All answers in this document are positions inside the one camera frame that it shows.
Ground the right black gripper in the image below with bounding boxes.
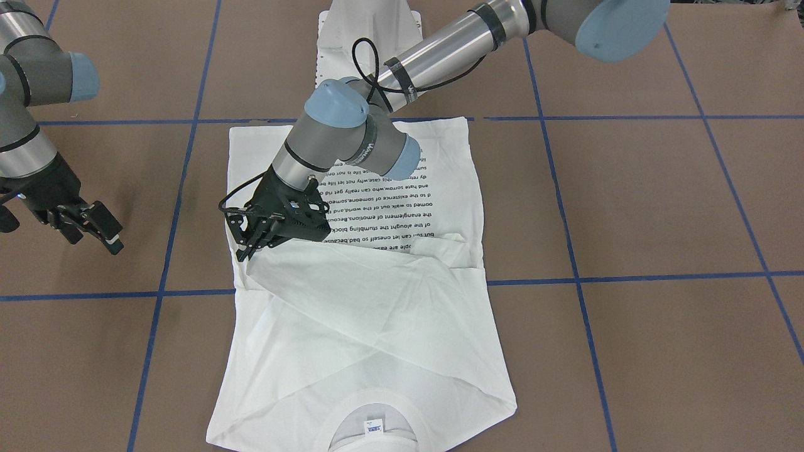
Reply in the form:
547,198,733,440
1,154,124,255

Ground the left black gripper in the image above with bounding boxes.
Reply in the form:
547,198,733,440
227,168,314,262

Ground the white long-sleeve printed shirt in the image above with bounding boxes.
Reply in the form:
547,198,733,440
206,117,517,451

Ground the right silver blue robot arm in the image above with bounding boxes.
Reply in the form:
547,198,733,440
1,1,124,255

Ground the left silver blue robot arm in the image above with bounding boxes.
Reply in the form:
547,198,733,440
219,1,671,261

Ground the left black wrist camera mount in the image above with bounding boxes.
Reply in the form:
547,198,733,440
270,186,332,247

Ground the black braided cable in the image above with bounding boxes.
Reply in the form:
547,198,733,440
219,38,487,217

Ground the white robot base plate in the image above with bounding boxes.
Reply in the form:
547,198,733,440
314,1,423,85

